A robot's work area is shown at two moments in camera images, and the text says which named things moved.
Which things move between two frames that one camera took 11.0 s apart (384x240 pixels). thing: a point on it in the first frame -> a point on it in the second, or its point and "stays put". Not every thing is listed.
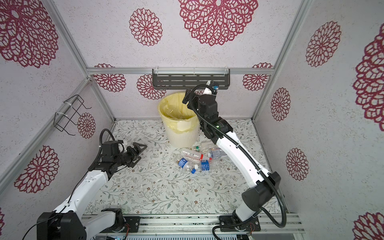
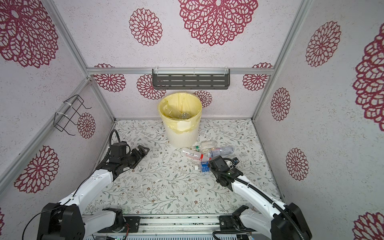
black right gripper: [198, 99] -> [211, 168]
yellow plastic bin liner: [176, 115] stays put
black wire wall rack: [70, 110] stays put
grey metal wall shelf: [185, 78] stays put
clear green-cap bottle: [204, 147] stays put
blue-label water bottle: [178, 159] -> [173, 112]
